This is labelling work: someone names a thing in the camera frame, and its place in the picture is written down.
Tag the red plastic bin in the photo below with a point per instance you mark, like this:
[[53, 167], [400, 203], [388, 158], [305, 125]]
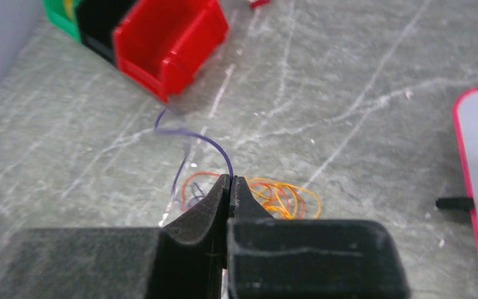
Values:
[[162, 44]]

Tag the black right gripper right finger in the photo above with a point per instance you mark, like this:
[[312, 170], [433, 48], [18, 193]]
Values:
[[325, 258]]

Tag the green plastic bin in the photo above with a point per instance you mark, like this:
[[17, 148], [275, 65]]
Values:
[[62, 14]]

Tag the black plastic bin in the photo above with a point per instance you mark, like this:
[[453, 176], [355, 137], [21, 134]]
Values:
[[96, 20]]

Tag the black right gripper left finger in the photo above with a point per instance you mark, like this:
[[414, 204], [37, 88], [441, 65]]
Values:
[[183, 259]]

